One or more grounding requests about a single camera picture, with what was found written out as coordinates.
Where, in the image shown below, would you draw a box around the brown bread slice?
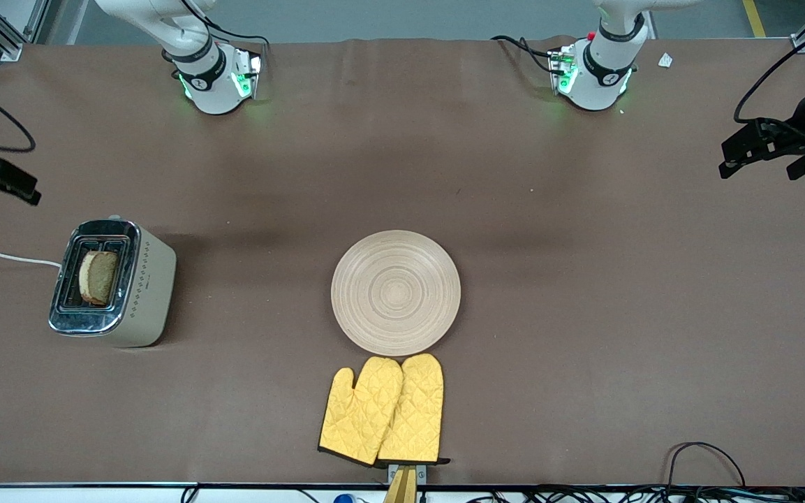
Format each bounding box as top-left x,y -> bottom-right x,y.
78,250 -> 120,307

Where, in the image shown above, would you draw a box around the round light wooden plate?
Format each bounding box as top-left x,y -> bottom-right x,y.
331,230 -> 461,357

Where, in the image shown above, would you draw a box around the beige chrome two-slot toaster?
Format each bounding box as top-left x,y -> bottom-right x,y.
48,215 -> 177,348

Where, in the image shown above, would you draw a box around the metal base connector plate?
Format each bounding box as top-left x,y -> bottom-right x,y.
233,47 -> 264,100
548,46 -> 577,96

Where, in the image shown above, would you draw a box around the brown table cover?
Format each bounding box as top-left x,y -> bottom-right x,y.
0,36 -> 805,488

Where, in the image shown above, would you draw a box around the yellow quilted oven mitt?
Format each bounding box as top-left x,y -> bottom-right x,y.
318,356 -> 404,467
376,353 -> 452,467

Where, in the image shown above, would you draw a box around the white toaster power cord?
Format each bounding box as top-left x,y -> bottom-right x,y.
0,250 -> 62,270

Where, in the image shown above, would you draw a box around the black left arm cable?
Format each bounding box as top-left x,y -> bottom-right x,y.
734,27 -> 805,125

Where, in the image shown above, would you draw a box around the black base cable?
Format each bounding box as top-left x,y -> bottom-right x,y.
179,0 -> 268,71
491,35 -> 558,75

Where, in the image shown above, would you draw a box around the black looped cable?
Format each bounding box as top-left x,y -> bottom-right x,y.
666,442 -> 748,490

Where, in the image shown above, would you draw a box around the black cable bundle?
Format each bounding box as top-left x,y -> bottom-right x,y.
468,485 -> 805,503

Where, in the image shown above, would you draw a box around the small metal bracket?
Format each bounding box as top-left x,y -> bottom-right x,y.
387,463 -> 428,484

